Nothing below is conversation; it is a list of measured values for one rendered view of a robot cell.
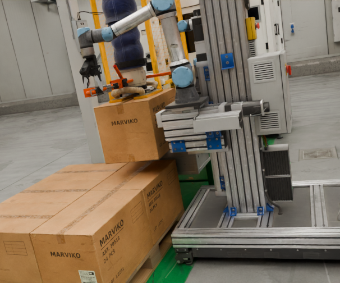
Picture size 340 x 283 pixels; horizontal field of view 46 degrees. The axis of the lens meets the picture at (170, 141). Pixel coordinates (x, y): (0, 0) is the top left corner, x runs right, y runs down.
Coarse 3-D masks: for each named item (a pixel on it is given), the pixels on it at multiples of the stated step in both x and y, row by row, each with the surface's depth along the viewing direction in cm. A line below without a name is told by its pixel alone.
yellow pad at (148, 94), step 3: (150, 87) 291; (150, 90) 291; (153, 90) 288; (156, 90) 290; (159, 90) 292; (162, 90) 298; (147, 93) 275; (150, 93) 276; (153, 93) 280; (156, 93) 285; (138, 96) 272; (141, 96) 269; (144, 96) 268; (147, 96) 269; (150, 96) 275
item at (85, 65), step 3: (87, 60) 227; (90, 60) 226; (84, 63) 225; (87, 63) 224; (90, 63) 225; (84, 66) 223; (87, 66) 222; (90, 66) 225; (81, 69) 222; (84, 69) 220; (87, 69) 221; (81, 72) 220; (84, 72) 220; (87, 72) 221; (81, 75) 222
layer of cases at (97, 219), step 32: (160, 160) 308; (32, 192) 283; (64, 192) 271; (96, 192) 260; (128, 192) 249; (160, 192) 275; (0, 224) 233; (32, 224) 224; (64, 224) 217; (96, 224) 209; (128, 224) 232; (160, 224) 272; (0, 256) 226; (32, 256) 217; (64, 256) 208; (96, 256) 200; (128, 256) 229
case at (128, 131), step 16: (160, 96) 277; (96, 112) 267; (112, 112) 264; (128, 112) 260; (144, 112) 257; (112, 128) 267; (128, 128) 263; (144, 128) 260; (160, 128) 271; (112, 144) 270; (128, 144) 266; (144, 144) 263; (160, 144) 268; (112, 160) 273; (128, 160) 269; (144, 160) 266
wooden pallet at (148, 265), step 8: (176, 224) 303; (168, 232) 302; (160, 240) 270; (168, 240) 290; (152, 248) 257; (160, 248) 281; (168, 248) 281; (152, 256) 257; (160, 256) 268; (144, 264) 257; (152, 264) 256; (136, 272) 255; (144, 272) 254; (152, 272) 255; (128, 280) 227; (136, 280) 246; (144, 280) 245
